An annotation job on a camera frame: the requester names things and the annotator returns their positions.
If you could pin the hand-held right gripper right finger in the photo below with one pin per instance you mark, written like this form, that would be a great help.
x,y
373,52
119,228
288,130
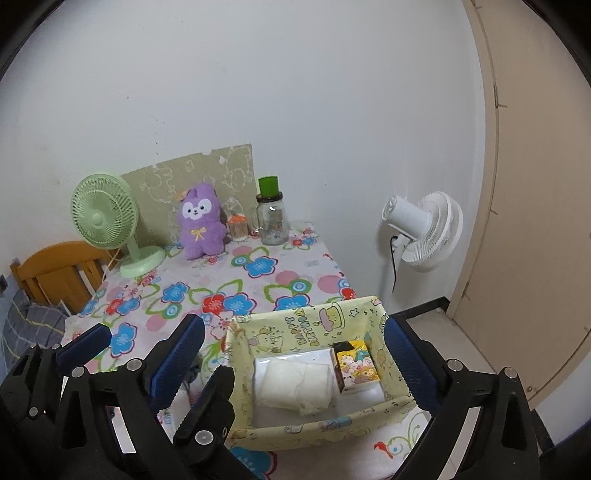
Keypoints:
x,y
408,357

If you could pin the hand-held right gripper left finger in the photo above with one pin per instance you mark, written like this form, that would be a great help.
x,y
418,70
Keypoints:
x,y
178,360

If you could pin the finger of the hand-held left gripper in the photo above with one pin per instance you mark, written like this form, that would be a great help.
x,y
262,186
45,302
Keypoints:
x,y
85,344
210,406

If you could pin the white soft tissue pack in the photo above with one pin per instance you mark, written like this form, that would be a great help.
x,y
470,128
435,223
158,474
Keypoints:
x,y
293,378

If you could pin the yellow cartoon tissue packet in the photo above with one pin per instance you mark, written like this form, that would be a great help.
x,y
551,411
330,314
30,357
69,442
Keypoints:
x,y
358,367

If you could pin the grey plaid pillow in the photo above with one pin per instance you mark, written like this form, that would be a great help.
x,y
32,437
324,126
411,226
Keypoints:
x,y
27,323

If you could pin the wooden chair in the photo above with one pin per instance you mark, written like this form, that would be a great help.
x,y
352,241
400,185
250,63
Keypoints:
x,y
51,270

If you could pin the floral tablecloth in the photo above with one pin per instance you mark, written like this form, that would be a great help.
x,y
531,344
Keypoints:
x,y
258,277

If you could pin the white standing fan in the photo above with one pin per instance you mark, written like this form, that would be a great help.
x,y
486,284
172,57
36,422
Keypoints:
x,y
431,230

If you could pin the green desk fan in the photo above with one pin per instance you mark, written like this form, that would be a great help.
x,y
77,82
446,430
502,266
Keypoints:
x,y
99,214

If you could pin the purple plush toy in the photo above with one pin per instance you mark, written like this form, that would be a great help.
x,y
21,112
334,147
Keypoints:
x,y
201,226

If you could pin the toothpick holder with orange lid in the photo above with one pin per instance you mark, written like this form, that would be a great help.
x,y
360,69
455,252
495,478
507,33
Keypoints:
x,y
238,229

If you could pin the glass jar with green lid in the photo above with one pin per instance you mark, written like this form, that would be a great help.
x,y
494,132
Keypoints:
x,y
272,221

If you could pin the green patterned board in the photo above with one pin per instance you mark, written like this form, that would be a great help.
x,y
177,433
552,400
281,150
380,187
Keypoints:
x,y
157,184

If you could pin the beige wooden door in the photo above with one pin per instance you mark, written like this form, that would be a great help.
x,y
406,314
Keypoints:
x,y
540,184

